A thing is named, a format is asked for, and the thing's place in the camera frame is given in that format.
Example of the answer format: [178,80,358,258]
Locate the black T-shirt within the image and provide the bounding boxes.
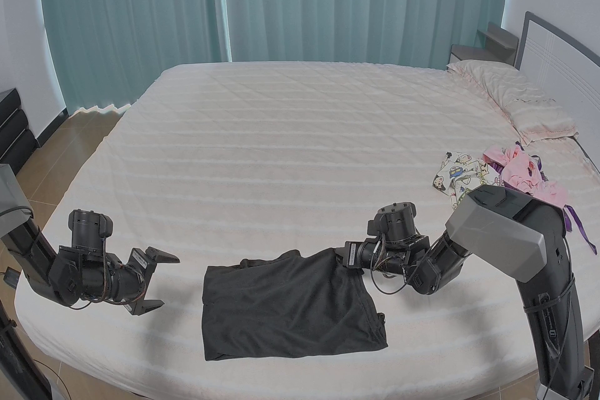
[202,249,389,361]

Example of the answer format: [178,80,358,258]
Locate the white printed garment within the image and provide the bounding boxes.
[432,151,493,209]

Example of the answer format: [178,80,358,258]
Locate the pale pink pillow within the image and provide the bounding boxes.
[446,60,579,148]

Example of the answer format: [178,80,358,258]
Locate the black cable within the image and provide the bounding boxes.
[0,205,36,222]
[369,268,414,296]

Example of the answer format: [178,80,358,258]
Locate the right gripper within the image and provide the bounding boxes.
[343,239,391,270]

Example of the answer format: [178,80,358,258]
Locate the purple garment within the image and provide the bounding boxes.
[487,154,598,256]

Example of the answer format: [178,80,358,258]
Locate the black chest of drawers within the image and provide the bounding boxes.
[0,88,38,176]

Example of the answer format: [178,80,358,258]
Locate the pink garment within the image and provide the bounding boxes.
[483,144,570,208]

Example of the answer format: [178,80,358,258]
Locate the bed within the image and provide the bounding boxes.
[14,11,600,389]

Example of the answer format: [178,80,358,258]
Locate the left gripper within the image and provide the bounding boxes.
[102,247,181,317]

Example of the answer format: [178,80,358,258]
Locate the grey bedside table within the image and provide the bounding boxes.
[450,22,519,70]

